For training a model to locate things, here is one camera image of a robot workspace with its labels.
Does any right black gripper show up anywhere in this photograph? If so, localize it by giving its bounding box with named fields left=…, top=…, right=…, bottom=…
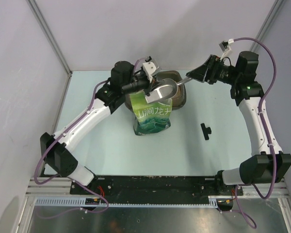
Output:
left=186, top=54, right=240, bottom=85

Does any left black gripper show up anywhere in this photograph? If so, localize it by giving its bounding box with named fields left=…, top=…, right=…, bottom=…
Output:
left=122, top=72, right=165, bottom=97

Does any metal scoop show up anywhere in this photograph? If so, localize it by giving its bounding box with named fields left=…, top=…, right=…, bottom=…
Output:
left=145, top=77, right=192, bottom=104

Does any brown litter box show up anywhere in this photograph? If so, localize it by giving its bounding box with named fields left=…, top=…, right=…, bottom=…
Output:
left=125, top=70, right=187, bottom=111

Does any green litter bag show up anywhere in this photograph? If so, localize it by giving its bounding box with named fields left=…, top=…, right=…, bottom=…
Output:
left=129, top=92, right=173, bottom=136

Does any black bag clip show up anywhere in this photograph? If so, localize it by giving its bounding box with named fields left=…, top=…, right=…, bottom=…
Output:
left=200, top=123, right=212, bottom=141

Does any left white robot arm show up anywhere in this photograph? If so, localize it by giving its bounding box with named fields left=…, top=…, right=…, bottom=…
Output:
left=40, top=57, right=158, bottom=194

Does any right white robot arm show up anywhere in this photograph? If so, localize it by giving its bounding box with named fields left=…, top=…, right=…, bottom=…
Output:
left=186, top=51, right=291, bottom=195

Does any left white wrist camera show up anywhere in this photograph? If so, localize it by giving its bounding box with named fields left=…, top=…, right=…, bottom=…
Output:
left=142, top=56, right=160, bottom=82

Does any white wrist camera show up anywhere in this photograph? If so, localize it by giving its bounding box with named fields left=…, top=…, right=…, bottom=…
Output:
left=142, top=56, right=160, bottom=82
left=219, top=38, right=234, bottom=60

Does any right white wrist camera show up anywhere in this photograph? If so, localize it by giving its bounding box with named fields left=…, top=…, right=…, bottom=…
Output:
left=219, top=38, right=234, bottom=60

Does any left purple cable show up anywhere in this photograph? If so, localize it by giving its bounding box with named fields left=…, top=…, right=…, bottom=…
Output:
left=33, top=57, right=110, bottom=216

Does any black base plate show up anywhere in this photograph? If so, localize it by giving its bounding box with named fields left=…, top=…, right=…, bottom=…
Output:
left=70, top=175, right=243, bottom=204

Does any grey cable duct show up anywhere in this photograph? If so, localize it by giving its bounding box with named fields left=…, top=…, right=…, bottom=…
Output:
left=35, top=197, right=218, bottom=208

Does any aluminium frame rail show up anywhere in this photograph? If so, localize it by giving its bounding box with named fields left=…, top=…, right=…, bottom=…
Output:
left=26, top=178, right=72, bottom=197

